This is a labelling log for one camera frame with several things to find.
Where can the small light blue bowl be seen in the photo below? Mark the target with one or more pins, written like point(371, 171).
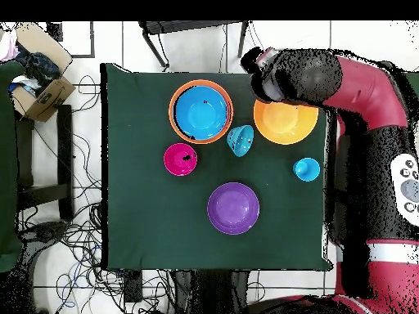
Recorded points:
point(241, 140)

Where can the large blue bowl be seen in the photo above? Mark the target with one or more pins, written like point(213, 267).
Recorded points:
point(201, 112)

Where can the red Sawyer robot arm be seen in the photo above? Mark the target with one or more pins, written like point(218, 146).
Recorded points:
point(373, 91)

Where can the pink bowl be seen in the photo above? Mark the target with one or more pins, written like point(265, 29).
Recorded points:
point(180, 159)

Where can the purple bowl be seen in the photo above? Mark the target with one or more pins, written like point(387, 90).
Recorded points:
point(234, 208)

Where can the large orange bowl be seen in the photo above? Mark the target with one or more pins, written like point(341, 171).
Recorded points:
point(171, 112)
point(285, 124)

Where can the dark green tablecloth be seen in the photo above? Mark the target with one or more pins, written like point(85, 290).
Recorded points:
point(144, 216)

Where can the blue cup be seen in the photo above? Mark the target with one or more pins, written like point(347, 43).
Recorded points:
point(306, 169)

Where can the black bench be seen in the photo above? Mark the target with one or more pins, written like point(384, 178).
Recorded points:
point(64, 163)

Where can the black metal stand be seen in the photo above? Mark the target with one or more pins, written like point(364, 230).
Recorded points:
point(190, 26)

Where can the cardboard box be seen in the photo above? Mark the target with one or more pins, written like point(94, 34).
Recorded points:
point(49, 98)

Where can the green cloth covered table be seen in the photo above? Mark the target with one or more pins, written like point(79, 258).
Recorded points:
point(6, 196)

